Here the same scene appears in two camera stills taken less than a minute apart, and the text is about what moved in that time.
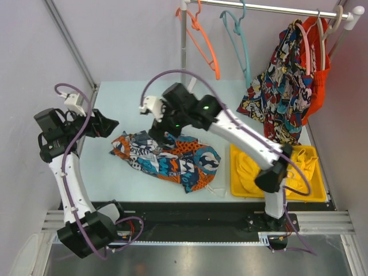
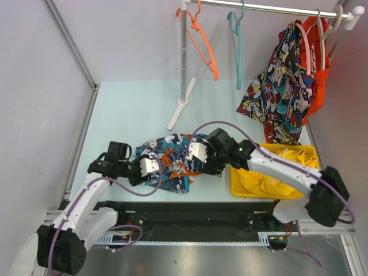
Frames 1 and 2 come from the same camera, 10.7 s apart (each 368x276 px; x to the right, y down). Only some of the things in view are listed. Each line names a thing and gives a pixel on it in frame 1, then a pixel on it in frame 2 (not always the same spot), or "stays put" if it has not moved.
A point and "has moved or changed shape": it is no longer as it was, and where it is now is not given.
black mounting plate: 203,222 stays put
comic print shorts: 279,97 stays put
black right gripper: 158,129 → 208,166
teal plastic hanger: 246,71 has moved or changed shape
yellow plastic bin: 303,181 stays put
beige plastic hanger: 324,37 stays put
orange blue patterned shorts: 183,160 has moved or changed shape
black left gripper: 104,126 → 138,179
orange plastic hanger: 196,23 stays put
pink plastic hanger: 307,44 stays put
